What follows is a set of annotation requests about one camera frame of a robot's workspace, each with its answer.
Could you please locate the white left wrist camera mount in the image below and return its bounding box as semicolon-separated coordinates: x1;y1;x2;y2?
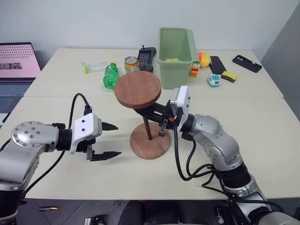
68;113;103;155

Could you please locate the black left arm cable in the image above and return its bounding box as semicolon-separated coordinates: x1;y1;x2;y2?
24;93;93;192

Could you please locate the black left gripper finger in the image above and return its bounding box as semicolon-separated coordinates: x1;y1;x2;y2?
90;151;123;162
101;121;119;132

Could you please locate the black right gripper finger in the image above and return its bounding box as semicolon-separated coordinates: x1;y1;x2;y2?
140;104;165;116
135;109;163;125

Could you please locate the plain black smartphone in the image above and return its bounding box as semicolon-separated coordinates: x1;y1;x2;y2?
209;55;227;75

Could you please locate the green plastic bin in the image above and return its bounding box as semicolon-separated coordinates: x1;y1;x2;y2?
157;27;201;90

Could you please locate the teal and white round gadget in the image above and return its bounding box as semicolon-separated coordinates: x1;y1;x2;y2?
206;73;221;88

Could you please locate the orange and green block toy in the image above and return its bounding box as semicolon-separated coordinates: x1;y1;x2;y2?
190;60;200;78

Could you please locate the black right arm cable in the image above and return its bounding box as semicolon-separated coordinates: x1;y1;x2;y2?
173;126;220;182

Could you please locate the black smartphone with camera cutout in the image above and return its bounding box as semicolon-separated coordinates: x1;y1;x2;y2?
232;54;263;74

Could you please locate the open laptop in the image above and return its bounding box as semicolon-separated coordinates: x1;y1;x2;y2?
0;42;42;129

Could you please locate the orange drink can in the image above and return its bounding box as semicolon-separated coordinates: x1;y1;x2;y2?
124;56;140;75

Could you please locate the thin dark wooden pole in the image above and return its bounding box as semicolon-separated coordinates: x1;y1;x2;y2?
144;118;152;141

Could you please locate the dark rounded shape under table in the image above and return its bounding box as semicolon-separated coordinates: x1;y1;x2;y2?
117;200;146;225

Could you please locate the yellow and black sponge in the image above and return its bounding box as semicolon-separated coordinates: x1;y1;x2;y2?
221;71;238;83

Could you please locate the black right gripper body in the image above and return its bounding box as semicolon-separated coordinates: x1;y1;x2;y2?
151;100;181;137

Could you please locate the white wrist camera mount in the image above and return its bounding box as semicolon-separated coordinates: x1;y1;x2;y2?
169;85;191;129
68;113;103;155

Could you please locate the round wooden disc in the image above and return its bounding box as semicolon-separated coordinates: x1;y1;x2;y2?
114;71;162;110

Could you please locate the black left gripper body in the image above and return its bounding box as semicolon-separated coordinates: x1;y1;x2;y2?
76;137;97;162

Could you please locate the round wooden base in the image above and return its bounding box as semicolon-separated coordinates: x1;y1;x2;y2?
129;121;171;160

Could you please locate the clear tube with green cap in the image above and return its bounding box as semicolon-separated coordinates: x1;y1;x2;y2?
81;59;111;74

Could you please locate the green plastic bottle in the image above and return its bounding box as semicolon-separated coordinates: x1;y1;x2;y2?
103;61;121;90

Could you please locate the yellow soft toy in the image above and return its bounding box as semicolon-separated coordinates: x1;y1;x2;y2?
198;52;212;69

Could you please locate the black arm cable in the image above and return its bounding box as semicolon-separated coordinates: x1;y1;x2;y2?
24;93;93;192
173;126;220;182

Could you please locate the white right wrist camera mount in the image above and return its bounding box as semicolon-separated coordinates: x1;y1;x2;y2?
169;85;191;129

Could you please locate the black handheld controller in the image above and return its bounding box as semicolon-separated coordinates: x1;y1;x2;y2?
137;45;158;73

